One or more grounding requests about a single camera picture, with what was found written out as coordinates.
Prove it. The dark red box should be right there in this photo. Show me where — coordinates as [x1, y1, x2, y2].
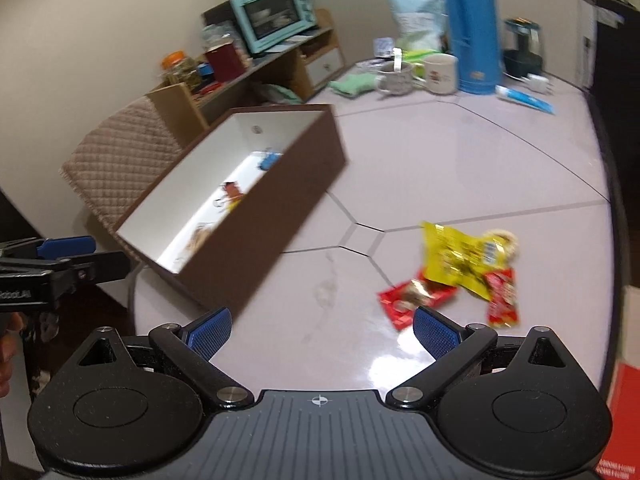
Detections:
[204, 40, 246, 84]

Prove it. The round cookie packet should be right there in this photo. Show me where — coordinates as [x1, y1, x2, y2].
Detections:
[482, 229, 519, 262]

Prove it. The dark electric kettle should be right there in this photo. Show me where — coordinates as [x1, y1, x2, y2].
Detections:
[501, 17, 545, 79]

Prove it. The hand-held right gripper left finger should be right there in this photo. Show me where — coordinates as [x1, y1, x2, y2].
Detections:
[75, 307, 254, 410]

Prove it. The chair with quilted beige cover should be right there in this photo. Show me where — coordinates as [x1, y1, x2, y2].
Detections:
[59, 95, 187, 262]

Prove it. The green tissue pack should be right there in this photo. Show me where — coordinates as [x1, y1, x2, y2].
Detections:
[399, 47, 442, 64]

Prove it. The large yellow snack packet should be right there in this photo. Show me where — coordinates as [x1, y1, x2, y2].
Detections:
[421, 220, 519, 302]

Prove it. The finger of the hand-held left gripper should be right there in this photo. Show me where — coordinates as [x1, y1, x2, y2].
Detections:
[0, 251, 132, 285]
[0, 236, 97, 262]

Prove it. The red snack packet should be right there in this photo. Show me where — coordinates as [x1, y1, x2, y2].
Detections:
[377, 277, 459, 332]

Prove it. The green cloth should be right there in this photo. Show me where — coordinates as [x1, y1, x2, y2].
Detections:
[327, 72, 384, 97]

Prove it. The jar with orange lid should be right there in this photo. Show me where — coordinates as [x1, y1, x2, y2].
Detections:
[160, 50, 201, 89]

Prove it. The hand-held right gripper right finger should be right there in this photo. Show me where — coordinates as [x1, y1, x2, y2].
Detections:
[385, 306, 571, 410]

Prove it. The plastic bag with green contents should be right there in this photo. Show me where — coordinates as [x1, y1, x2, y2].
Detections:
[259, 82, 302, 107]

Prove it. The wooden shelf unit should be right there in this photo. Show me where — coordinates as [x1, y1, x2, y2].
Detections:
[145, 9, 346, 142]

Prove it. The blue thermos flask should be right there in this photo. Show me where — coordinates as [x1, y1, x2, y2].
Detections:
[438, 0, 503, 95]

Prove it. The clear plastic bag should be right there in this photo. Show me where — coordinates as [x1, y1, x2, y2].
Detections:
[202, 20, 241, 49]

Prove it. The white mug with red print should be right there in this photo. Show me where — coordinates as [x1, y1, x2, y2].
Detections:
[411, 53, 460, 96]

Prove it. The brown cardboard box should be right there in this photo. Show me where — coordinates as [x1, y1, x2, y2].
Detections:
[115, 104, 348, 314]

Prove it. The small yellow snack packet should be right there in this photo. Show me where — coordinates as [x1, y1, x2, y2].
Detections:
[219, 180, 250, 212]

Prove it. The person's left hand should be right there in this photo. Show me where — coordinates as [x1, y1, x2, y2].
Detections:
[0, 312, 24, 399]

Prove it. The red candy wrapper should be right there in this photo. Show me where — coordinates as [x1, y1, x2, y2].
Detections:
[483, 267, 520, 329]

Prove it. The red carton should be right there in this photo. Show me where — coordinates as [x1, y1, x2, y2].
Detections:
[595, 359, 640, 480]

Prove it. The flowered mug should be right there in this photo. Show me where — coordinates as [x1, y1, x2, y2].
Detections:
[374, 60, 426, 97]

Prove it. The toothpick packet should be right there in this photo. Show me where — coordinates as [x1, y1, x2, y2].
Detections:
[184, 224, 217, 257]

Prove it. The teal toaster oven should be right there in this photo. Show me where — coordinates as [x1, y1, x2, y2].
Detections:
[230, 0, 320, 56]

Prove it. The blue toothpaste tube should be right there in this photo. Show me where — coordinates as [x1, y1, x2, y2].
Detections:
[494, 84, 557, 115]

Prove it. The black mini fridge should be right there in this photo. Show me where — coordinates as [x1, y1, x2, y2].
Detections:
[575, 0, 640, 201]

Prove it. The light blue pouch bag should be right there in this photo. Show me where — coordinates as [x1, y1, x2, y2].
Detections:
[382, 0, 449, 52]

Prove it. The white charger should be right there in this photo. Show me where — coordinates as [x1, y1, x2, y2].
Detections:
[524, 73, 555, 95]

